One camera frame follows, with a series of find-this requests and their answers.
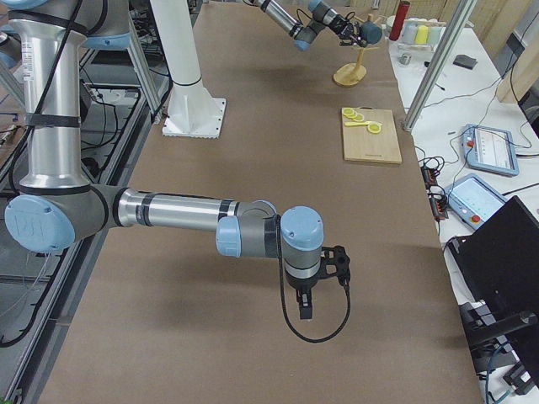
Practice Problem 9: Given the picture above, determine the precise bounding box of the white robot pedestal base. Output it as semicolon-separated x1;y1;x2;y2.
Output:
151;0;227;139

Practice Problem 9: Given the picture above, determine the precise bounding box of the blue teach pendant near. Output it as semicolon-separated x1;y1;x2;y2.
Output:
446;173;507;230

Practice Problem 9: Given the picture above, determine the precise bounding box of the blue teach pendant far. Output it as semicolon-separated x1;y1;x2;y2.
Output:
462;124;520;177

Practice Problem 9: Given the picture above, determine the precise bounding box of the small metal cup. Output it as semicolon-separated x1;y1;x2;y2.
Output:
398;53;412;66

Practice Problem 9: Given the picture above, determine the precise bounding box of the dark grey pad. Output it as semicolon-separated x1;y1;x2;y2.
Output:
452;54;478;70

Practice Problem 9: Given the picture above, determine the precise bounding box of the lemon slice right of knife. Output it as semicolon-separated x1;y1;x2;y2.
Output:
367;121;382;134

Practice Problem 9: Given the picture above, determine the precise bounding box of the black power strip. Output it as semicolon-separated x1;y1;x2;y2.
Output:
421;165;448;222

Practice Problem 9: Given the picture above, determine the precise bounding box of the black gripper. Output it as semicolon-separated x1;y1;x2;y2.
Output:
335;18;366;46
286;273;318;320

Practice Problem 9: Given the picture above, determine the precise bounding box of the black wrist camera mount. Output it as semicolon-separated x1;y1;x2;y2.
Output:
318;246;350;290

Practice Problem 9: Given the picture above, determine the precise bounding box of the blue teach pendant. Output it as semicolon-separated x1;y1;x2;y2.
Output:
446;173;507;230
462;124;520;177

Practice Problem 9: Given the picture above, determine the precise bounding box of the wooden cutting board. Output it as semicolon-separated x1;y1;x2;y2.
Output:
341;107;403;164

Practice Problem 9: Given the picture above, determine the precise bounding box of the blue cup yellow inside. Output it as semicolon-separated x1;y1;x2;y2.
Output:
360;21;382;45

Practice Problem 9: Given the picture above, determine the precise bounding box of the yellow plastic knife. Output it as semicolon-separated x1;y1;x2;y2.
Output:
344;121;371;127

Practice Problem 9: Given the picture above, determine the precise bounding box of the aluminium frame post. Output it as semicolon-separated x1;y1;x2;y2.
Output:
403;0;477;132

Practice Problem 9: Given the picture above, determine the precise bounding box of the wooden cup storage rack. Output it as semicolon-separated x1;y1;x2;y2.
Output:
333;13;379;88

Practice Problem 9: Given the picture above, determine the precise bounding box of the red cylinder can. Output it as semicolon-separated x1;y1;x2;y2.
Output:
389;0;411;41

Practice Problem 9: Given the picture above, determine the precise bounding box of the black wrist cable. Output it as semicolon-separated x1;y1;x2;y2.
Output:
277;233;352;344

